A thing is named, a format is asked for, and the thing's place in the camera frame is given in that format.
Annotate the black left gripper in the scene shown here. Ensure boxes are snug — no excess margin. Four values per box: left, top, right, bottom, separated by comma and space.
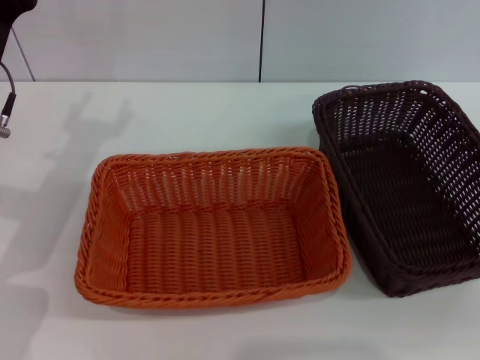
0, 0, 39, 65

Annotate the dark brown woven plastic basket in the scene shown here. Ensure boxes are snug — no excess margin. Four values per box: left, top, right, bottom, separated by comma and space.
310, 79, 480, 299

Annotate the orange woven plastic basket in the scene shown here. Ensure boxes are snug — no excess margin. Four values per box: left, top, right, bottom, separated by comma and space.
73, 145, 353, 311

